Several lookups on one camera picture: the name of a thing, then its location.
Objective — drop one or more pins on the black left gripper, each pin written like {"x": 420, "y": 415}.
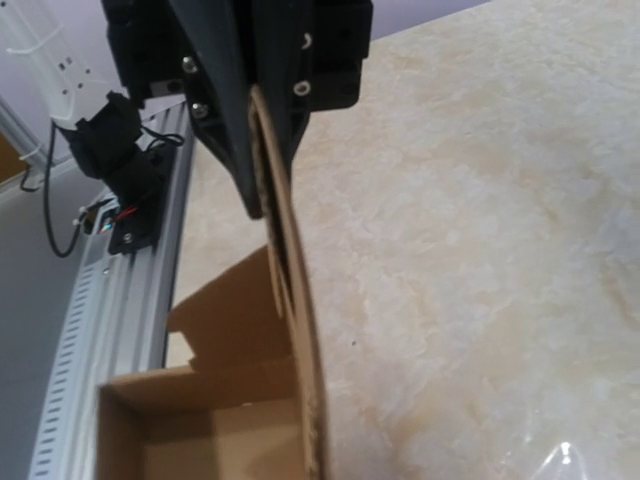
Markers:
{"x": 304, "y": 55}

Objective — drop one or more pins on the brown cardboard box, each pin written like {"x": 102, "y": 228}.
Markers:
{"x": 251, "y": 404}

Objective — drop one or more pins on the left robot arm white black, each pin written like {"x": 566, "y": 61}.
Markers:
{"x": 100, "y": 125}

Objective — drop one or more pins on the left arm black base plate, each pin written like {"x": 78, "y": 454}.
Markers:
{"x": 137, "y": 220}

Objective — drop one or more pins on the front aluminium frame rail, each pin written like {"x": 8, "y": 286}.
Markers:
{"x": 115, "y": 322}

